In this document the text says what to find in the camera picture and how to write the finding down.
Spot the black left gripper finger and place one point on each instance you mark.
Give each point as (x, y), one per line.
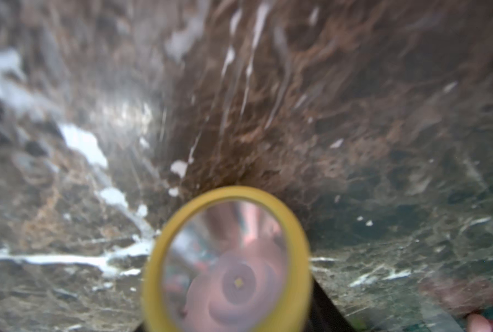
(323, 314)

